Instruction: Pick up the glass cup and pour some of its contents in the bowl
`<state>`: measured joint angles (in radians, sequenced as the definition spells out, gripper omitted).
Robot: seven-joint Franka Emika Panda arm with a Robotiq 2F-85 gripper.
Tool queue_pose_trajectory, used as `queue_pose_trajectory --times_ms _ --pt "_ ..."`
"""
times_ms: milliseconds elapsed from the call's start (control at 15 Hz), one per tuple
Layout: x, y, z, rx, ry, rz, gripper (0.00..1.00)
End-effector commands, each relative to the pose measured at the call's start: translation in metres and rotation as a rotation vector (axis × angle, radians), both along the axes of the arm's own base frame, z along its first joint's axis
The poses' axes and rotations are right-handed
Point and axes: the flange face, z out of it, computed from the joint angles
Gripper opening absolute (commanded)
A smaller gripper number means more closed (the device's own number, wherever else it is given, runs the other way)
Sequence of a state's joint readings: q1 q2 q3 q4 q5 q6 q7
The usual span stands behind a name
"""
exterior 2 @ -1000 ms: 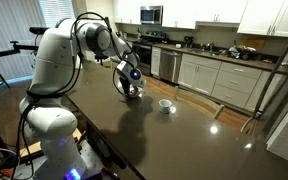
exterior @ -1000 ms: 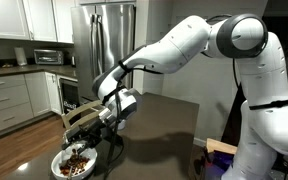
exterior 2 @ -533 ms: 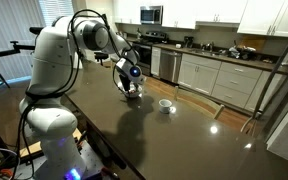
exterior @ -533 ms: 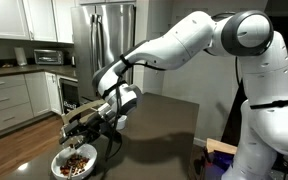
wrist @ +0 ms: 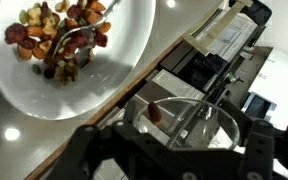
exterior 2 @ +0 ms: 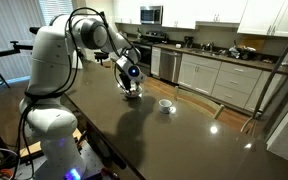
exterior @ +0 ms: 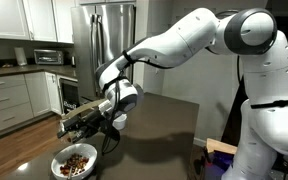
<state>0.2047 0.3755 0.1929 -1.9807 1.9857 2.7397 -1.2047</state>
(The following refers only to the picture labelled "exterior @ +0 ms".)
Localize light wood board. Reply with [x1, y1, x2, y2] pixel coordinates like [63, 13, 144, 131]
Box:
[206, 137, 238, 156]

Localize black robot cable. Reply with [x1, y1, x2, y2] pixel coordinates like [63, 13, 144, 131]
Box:
[100, 49, 172, 156]

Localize white ceramic bowl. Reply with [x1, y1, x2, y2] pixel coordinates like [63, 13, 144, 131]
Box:
[50, 142, 99, 180]

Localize black wine cooler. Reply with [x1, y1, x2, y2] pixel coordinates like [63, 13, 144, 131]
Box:
[57, 75, 82, 116]

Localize white upper kitchen cabinets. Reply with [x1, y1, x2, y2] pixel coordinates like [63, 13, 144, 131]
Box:
[0, 0, 76, 44]

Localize white kitchen cabinets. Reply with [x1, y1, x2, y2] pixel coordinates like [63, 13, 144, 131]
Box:
[0, 71, 63, 138]
[0, 0, 76, 44]

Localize trail mix heap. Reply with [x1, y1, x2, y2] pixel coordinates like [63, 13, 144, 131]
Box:
[59, 152, 90, 177]

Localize stainless steel refrigerator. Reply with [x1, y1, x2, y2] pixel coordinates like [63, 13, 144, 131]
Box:
[70, 3, 137, 101]

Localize white lower kitchen cabinets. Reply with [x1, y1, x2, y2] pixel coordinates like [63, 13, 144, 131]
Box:
[0, 71, 63, 138]

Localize silver toaster oven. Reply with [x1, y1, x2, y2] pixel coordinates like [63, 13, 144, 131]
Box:
[33, 48, 65, 66]

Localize metal spoon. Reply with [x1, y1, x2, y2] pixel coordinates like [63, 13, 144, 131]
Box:
[67, 164, 76, 180]

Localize dark kitchen countertop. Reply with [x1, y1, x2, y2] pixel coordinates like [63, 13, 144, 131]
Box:
[0, 64, 78, 80]

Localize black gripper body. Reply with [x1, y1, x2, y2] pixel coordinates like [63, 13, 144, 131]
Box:
[82, 108, 121, 136]

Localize white paper towel roll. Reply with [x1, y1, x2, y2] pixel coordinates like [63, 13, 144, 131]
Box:
[13, 46, 28, 67]

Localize white ceramic mug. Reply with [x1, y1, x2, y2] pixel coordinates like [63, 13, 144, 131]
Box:
[112, 113, 129, 131]

